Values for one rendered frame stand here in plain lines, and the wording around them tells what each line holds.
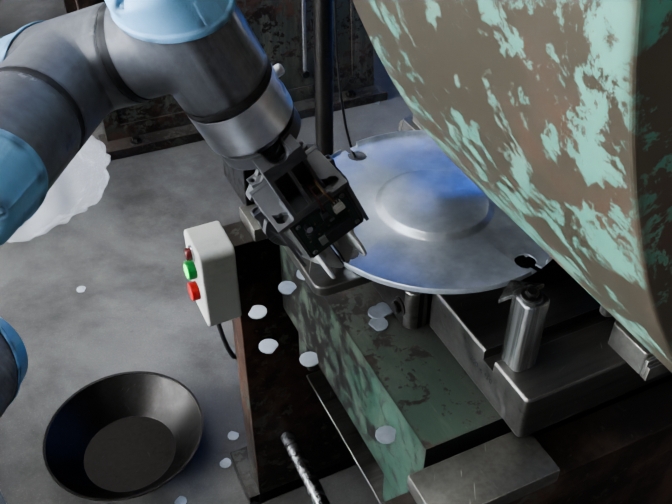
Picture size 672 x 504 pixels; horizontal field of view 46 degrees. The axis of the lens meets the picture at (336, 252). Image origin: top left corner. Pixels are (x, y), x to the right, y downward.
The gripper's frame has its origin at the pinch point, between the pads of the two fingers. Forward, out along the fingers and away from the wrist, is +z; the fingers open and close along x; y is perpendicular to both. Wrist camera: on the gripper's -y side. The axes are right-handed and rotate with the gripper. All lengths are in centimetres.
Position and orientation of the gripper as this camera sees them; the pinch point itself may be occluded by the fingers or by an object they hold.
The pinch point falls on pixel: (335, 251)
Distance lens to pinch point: 79.3
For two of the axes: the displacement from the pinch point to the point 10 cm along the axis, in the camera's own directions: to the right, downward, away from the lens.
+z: 3.8, 5.6, 7.4
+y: 4.6, 5.7, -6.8
